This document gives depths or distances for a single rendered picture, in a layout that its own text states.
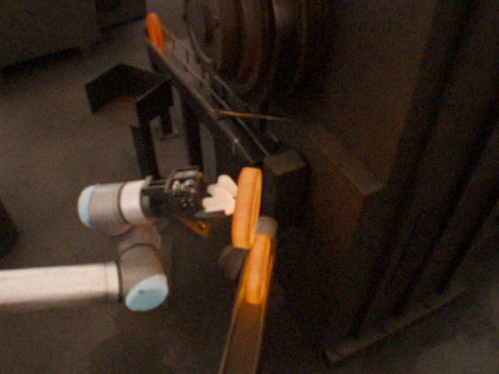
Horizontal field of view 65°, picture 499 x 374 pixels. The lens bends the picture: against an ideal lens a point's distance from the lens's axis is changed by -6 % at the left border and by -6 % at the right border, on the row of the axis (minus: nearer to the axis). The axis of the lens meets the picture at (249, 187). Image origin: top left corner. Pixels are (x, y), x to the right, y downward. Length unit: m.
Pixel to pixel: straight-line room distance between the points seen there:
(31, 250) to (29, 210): 0.27
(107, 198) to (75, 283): 0.18
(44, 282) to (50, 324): 0.99
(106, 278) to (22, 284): 0.16
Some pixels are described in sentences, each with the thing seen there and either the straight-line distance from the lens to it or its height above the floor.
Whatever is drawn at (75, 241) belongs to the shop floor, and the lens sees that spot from 2.08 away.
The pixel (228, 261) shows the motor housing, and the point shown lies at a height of 0.51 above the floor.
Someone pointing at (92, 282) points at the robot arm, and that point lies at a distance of 0.88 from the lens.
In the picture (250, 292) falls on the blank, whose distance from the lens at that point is 0.92.
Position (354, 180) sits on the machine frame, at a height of 0.87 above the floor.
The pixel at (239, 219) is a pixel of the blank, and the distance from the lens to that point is 0.75.
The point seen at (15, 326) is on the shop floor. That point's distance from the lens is 1.93.
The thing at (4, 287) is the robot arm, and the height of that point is 0.86.
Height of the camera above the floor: 1.51
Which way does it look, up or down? 44 degrees down
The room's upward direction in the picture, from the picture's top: straight up
